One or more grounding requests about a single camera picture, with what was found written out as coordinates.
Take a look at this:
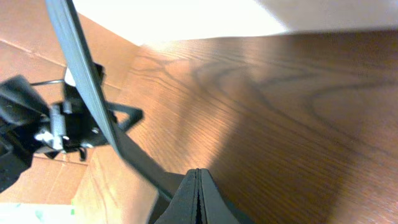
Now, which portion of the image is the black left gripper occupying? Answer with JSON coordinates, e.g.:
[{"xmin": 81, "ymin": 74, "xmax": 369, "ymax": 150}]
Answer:
[{"xmin": 34, "ymin": 62, "xmax": 146, "ymax": 162}]

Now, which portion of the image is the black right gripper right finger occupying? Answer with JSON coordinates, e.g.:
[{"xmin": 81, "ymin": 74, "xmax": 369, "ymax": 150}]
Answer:
[{"xmin": 197, "ymin": 169, "xmax": 239, "ymax": 224}]

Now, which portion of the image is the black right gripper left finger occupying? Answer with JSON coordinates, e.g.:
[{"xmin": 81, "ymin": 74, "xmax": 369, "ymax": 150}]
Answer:
[{"xmin": 155, "ymin": 169, "xmax": 198, "ymax": 224}]

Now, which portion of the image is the dark green gift box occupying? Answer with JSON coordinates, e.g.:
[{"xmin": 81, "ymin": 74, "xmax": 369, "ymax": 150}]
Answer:
[{"xmin": 44, "ymin": 0, "xmax": 256, "ymax": 224}]

